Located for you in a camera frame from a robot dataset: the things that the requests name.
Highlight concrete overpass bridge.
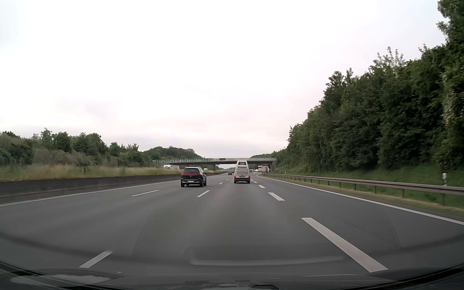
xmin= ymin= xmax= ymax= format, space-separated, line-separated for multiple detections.
xmin=153 ymin=157 xmax=277 ymax=172

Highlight white van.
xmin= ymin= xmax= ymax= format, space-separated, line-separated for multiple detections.
xmin=234 ymin=161 xmax=251 ymax=184

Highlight black car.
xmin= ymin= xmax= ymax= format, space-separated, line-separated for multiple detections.
xmin=180 ymin=167 xmax=207 ymax=188

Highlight grey asphalt road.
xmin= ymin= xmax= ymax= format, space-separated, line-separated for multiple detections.
xmin=0 ymin=172 xmax=464 ymax=287

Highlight car's own bonnet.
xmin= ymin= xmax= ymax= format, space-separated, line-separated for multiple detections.
xmin=0 ymin=251 xmax=464 ymax=290

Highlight road markings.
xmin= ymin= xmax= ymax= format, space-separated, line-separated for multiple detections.
xmin=0 ymin=174 xmax=464 ymax=273

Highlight wood of green trees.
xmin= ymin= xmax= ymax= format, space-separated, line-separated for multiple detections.
xmin=251 ymin=0 xmax=464 ymax=174

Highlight tall dry grass strip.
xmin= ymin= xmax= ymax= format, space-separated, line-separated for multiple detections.
xmin=0 ymin=163 xmax=224 ymax=184

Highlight row of trees and bushes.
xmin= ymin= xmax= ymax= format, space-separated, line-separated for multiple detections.
xmin=0 ymin=112 xmax=204 ymax=168

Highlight grass verge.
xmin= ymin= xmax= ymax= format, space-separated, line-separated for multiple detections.
xmin=263 ymin=163 xmax=464 ymax=222

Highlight concrete median barrier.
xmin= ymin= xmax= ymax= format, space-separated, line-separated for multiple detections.
xmin=0 ymin=172 xmax=226 ymax=201

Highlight metal guard rail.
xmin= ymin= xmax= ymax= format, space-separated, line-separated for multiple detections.
xmin=263 ymin=173 xmax=464 ymax=206

